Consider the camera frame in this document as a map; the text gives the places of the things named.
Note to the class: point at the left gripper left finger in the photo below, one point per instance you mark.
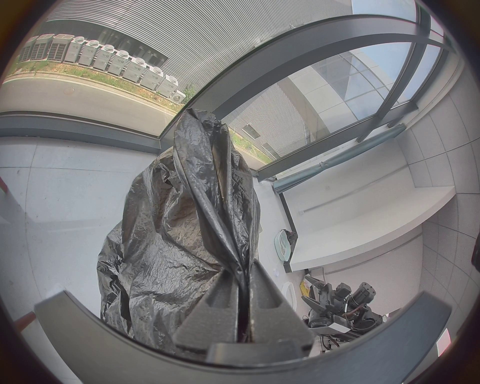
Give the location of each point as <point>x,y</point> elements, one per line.
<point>213,315</point>

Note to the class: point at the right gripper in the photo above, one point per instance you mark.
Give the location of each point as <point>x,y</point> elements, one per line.
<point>327,300</point>

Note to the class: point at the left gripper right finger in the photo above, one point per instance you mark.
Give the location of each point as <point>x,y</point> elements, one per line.
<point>275,322</point>

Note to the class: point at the black plastic bag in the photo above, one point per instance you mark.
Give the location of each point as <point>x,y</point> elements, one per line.
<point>168,232</point>

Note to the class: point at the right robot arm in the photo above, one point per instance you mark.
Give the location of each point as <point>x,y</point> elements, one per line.
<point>364,294</point>

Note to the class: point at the white trash bin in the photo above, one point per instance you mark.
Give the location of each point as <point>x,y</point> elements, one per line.
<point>289,296</point>

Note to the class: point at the pale green round container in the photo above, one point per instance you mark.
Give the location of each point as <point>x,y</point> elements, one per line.
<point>282,245</point>

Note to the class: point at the window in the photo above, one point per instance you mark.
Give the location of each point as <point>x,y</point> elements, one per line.
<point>300,52</point>

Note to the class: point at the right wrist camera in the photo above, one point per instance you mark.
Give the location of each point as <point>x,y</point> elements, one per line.
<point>343,291</point>

